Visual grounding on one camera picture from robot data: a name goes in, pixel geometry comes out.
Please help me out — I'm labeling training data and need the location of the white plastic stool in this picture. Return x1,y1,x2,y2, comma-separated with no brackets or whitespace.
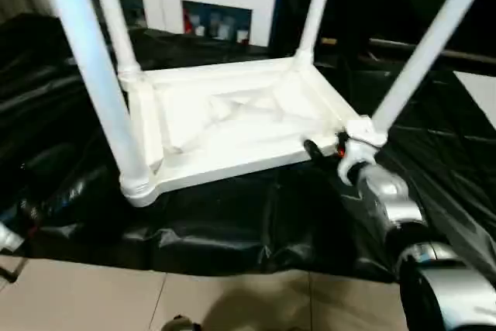
118,55,388,208

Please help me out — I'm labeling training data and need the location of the white plastic table leg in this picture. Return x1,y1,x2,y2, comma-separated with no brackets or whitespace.
91,0,143,76
296,0,339,64
38,0,158,198
370,0,496,136

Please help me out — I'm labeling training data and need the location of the black glossy mat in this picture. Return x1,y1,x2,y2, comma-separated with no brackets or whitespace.
0,12,496,285

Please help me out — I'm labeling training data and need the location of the black horizontal bar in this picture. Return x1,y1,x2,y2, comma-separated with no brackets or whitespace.
367,38,496,63

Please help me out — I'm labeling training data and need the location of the dark rounded robot body part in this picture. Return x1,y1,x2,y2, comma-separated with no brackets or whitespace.
162,315,202,331

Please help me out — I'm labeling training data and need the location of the black metal table leg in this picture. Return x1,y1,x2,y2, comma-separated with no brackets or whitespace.
0,257,29,282

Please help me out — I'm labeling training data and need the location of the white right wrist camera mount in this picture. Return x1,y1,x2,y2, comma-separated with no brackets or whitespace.
336,117,388,184

